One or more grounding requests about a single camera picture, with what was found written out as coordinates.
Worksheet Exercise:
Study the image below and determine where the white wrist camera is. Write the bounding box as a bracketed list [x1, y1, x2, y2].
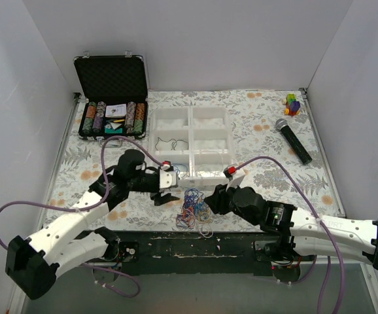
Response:
[159, 164, 179, 190]
[223, 166, 246, 190]

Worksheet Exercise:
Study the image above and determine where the white playing card deck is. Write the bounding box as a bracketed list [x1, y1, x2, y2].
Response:
[105, 103, 127, 118]

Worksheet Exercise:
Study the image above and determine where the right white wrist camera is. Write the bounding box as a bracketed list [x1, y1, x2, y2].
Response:
[223, 166, 246, 190]

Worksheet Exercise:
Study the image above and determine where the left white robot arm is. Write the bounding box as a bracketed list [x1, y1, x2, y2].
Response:
[5, 149, 179, 300]

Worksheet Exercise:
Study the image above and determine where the green poker chip stack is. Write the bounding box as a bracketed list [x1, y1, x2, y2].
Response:
[133, 119, 145, 135]

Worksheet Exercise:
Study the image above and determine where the colourful wire bundle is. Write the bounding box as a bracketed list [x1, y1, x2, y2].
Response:
[174, 186, 214, 239]

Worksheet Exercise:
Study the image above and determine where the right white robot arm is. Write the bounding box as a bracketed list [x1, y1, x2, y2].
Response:
[205, 184, 378, 270]

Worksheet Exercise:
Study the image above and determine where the white compartment tray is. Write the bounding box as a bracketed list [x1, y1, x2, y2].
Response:
[148, 106, 235, 190]

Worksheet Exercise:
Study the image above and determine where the colourful toy block stack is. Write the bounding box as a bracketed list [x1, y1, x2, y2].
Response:
[284, 94, 301, 116]

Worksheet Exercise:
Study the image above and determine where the blue wire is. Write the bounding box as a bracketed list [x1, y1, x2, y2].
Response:
[171, 162, 192, 179]

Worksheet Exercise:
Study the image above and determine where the white wire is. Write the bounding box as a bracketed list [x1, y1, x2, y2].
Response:
[196, 149, 235, 180]

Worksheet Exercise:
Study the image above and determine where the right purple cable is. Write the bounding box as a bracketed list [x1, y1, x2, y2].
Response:
[234, 156, 346, 314]

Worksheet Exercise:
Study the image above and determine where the purple poker chip stack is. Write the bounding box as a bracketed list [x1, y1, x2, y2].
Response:
[92, 101, 107, 133]

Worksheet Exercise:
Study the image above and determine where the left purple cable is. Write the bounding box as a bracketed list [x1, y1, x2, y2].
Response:
[0, 135, 172, 298]

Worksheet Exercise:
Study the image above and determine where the orange poker chip stack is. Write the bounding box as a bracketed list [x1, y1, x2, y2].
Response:
[84, 101, 97, 128]

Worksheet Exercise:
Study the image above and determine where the black handheld microphone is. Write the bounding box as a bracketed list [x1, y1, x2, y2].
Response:
[275, 118, 313, 165]

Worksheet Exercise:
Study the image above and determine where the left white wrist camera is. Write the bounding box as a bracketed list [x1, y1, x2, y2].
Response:
[159, 164, 179, 190]

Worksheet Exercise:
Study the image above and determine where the brown wire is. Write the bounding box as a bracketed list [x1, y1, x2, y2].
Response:
[156, 137, 189, 152]

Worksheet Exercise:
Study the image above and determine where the black poker chip case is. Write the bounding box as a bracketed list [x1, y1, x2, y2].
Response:
[73, 55, 148, 139]

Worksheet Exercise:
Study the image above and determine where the purple cable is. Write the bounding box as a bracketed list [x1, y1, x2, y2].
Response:
[234, 156, 346, 314]
[0, 135, 172, 298]

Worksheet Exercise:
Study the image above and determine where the teal card box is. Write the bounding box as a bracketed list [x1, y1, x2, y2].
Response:
[105, 128, 123, 135]

